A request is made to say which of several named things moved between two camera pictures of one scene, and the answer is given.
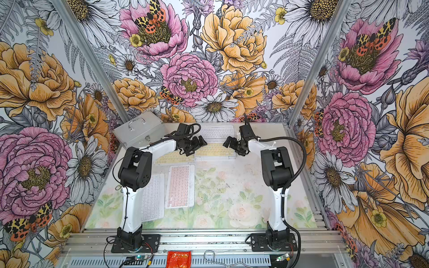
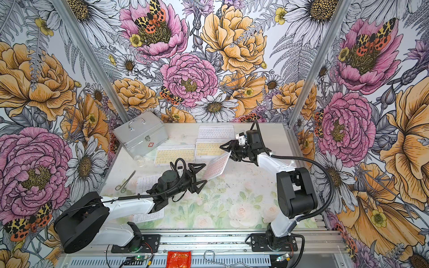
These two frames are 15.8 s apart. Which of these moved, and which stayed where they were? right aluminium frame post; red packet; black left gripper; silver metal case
Moved: black left gripper
Stayed: silver metal case; red packet; right aluminium frame post
